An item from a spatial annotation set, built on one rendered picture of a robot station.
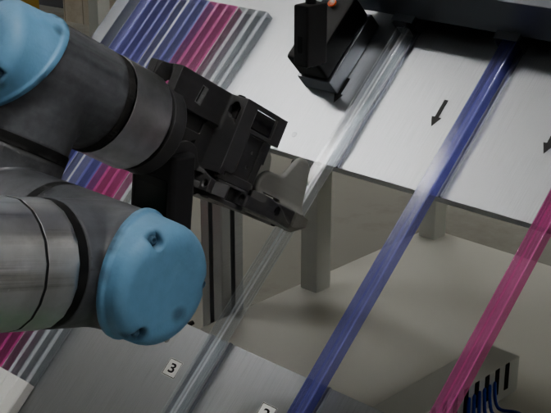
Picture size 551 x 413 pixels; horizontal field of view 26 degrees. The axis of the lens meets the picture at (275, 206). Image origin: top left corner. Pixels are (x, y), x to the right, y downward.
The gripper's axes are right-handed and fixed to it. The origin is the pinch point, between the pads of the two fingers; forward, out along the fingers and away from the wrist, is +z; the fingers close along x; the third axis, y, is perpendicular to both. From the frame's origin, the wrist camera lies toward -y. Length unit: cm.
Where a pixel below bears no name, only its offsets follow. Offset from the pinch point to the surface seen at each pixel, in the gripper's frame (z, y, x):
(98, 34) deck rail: 3.1, 13.2, 37.0
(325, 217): 48, 6, 34
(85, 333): -3.2, -15.5, 14.5
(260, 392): -2.7, -13.6, -6.3
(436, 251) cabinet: 73, 9, 31
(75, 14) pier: 315, 93, 451
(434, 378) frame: 37.4, -8.0, 2.9
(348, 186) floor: 232, 36, 173
